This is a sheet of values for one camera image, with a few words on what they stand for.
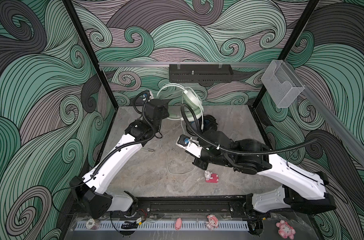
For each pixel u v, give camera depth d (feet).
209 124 3.21
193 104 2.10
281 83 2.61
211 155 1.31
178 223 2.24
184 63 3.09
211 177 2.59
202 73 3.13
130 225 2.35
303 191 1.25
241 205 2.44
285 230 2.14
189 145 1.48
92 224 2.12
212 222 2.20
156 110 1.61
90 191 1.23
